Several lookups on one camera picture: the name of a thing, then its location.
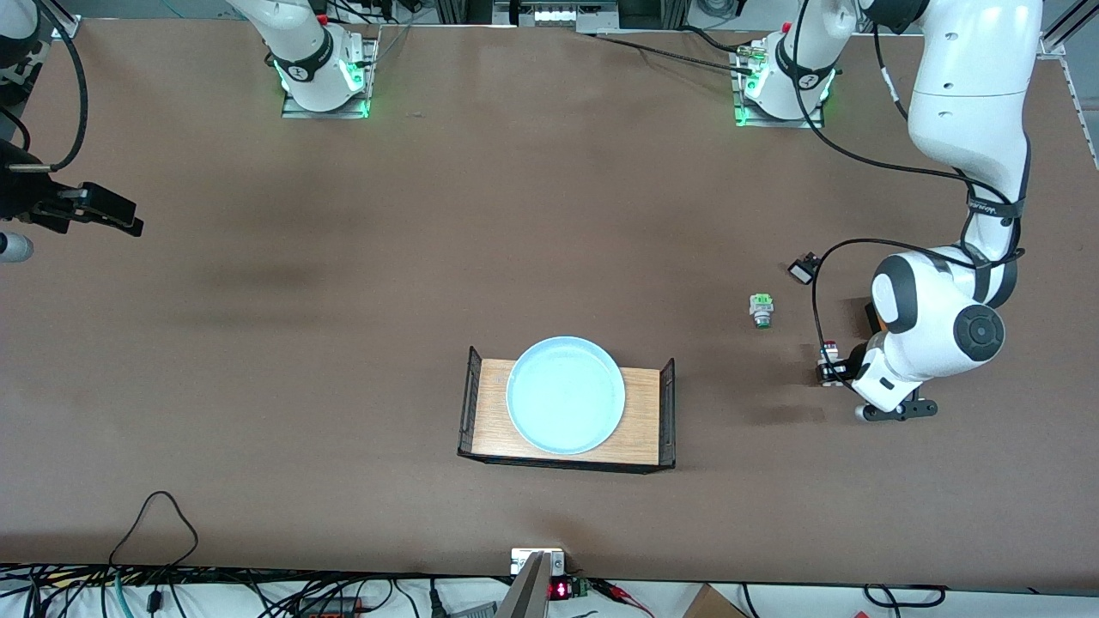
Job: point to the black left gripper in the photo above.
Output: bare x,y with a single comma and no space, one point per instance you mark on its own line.
855,356

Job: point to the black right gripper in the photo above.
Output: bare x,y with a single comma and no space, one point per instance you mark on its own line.
19,199

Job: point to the red green switch block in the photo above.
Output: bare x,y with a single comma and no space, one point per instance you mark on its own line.
830,348

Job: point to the light blue round plate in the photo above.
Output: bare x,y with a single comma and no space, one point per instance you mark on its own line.
562,403

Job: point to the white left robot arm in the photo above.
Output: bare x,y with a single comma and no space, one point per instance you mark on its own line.
970,86

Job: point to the brown cardboard box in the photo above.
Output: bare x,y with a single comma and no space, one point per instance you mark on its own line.
713,605

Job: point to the red clip leads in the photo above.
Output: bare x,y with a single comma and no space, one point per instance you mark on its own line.
614,589

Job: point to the red digit display board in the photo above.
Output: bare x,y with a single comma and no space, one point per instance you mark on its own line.
560,590

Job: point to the white power strip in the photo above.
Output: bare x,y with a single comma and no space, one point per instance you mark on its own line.
558,15

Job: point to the orange button enclosure box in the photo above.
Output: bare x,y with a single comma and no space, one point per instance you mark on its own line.
871,316

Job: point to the green push button switch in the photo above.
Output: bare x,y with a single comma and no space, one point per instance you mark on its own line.
762,307

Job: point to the small black white-faced switch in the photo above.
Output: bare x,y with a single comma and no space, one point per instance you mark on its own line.
802,272

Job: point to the aluminium frame corner profile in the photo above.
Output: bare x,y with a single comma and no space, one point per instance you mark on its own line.
1052,43
64,24

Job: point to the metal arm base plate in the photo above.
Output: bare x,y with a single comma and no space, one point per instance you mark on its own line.
296,112
807,124

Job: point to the grey camera mount bar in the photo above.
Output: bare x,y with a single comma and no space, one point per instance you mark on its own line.
532,592

